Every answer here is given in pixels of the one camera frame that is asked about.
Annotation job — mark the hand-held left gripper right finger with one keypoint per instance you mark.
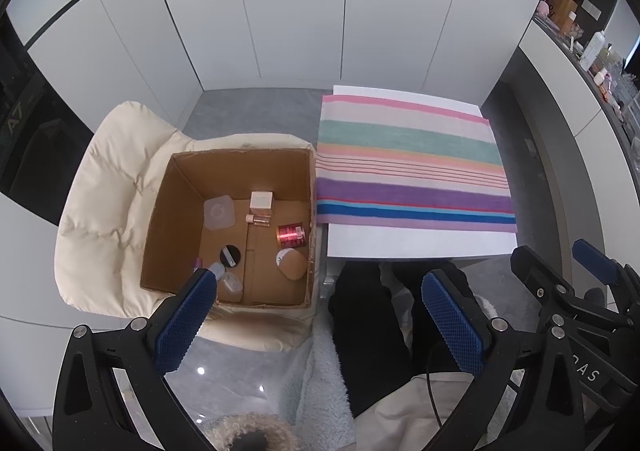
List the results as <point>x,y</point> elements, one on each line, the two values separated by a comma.
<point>450,321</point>

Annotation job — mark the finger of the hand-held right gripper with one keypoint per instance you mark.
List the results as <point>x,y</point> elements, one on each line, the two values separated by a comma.
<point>537,276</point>
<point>595,261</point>

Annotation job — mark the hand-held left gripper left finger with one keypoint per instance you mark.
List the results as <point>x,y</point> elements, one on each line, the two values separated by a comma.
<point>185,321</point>

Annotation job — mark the clear bottle pink cap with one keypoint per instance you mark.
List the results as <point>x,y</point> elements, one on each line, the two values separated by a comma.
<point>216,271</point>

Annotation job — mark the small clear jar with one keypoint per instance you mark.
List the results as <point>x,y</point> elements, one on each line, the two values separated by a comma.
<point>231,283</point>

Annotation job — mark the black round puff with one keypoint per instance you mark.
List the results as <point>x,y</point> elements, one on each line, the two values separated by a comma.
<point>236,249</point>

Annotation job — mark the cardboard box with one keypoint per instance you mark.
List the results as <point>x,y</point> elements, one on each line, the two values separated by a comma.
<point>175,231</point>

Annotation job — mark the translucent square bottle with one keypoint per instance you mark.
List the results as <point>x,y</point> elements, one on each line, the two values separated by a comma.
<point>219,213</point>

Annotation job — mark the white round compact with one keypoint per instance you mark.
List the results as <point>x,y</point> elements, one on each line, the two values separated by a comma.
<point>280,258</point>

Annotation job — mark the small pink-capped vial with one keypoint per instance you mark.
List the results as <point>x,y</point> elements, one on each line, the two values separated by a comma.
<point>257,219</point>

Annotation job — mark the red jar yellow lid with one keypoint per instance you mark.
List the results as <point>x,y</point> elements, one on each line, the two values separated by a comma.
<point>291,235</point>

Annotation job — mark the beige cube box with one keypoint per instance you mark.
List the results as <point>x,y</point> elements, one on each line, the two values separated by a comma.
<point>261,201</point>

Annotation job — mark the person's left leg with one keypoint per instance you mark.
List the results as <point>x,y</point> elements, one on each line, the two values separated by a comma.
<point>365,331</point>

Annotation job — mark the beige coat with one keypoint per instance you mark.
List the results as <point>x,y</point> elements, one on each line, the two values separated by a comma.
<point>400,421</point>

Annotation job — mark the striped cloth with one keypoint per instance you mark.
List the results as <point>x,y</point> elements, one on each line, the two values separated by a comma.
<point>415,201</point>

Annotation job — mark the fuzzy-trimmed dark slipper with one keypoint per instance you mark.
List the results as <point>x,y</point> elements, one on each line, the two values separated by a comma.
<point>250,433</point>

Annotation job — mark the white floor socket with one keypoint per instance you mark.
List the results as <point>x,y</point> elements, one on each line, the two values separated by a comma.
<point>530,145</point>

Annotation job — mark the cream padded chair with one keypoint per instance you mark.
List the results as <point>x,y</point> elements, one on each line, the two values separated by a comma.
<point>110,181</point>

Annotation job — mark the clear plastic drawer organizer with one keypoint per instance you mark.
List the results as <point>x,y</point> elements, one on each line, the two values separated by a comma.
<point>627,88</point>

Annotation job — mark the tall white bottle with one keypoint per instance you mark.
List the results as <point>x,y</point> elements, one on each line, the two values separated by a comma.
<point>592,51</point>

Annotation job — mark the grey screen panel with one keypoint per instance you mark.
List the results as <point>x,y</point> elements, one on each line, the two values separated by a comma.
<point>622,31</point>

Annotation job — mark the black glossy panel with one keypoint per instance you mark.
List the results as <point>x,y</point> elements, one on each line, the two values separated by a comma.
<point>30,131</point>

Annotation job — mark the small brown paw-print box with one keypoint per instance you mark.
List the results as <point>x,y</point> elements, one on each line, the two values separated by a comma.
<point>565,6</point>

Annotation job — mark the pink fluffy ball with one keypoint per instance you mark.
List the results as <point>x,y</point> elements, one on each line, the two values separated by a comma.
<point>542,8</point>

